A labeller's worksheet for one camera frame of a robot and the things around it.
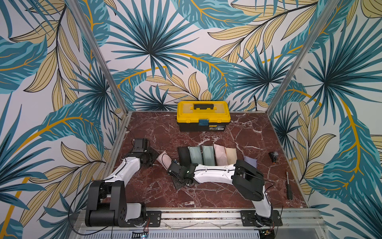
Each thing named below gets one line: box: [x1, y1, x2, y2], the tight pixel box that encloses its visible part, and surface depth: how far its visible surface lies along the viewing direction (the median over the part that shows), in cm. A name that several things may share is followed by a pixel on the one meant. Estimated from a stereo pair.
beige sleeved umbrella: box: [224, 146, 238, 166], surface depth 96 cm
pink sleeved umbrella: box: [213, 143, 229, 166], surface depth 96 cm
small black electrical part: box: [268, 151, 279, 164], surface depth 95 cm
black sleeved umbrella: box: [177, 146, 192, 167], surface depth 96 cm
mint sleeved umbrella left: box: [187, 145, 203, 165], surface depth 95 cm
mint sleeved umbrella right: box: [202, 144, 216, 166], surface depth 95 cm
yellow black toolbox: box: [176, 100, 232, 132], surface depth 99 cm
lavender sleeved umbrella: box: [243, 155, 258, 169], surface depth 94 cm
